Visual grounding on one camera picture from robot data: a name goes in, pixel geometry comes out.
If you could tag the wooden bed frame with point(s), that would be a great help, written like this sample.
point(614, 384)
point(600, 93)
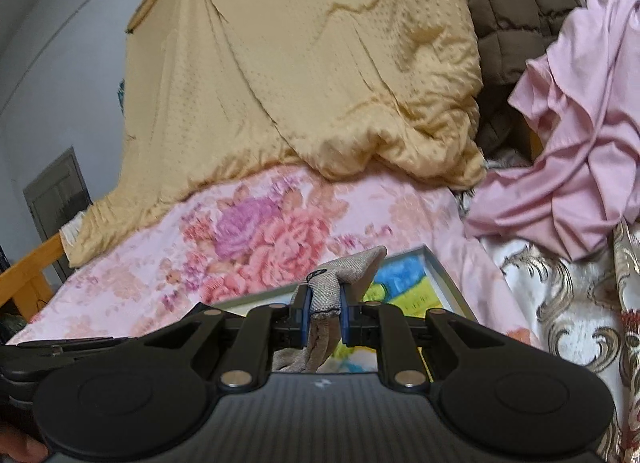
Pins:
point(30, 273)

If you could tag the person's left hand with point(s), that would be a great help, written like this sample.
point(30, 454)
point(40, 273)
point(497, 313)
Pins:
point(17, 443)

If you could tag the grey wall panel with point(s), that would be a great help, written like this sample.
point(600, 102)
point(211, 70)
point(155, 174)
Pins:
point(55, 198)

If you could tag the yellow quilt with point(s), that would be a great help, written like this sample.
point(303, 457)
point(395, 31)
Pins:
point(300, 68)

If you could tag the brown quilted blanket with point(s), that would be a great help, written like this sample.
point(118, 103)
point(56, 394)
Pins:
point(515, 8)

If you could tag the gold patterned white cloth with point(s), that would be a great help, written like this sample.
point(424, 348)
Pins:
point(565, 303)

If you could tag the pink garment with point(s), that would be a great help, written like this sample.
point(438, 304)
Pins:
point(575, 143)

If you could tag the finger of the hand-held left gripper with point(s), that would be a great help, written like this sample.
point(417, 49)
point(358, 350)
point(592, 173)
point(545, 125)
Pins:
point(75, 343)

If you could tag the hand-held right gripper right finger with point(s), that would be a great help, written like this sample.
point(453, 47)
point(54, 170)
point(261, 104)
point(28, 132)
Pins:
point(345, 315)

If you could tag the pink floral bedsheet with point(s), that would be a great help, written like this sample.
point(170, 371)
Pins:
point(275, 228)

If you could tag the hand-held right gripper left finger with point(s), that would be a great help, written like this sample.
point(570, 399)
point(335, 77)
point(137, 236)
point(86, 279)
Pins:
point(306, 315)

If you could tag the cartoon print box lid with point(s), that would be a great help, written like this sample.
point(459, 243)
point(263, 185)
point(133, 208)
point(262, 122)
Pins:
point(400, 283)

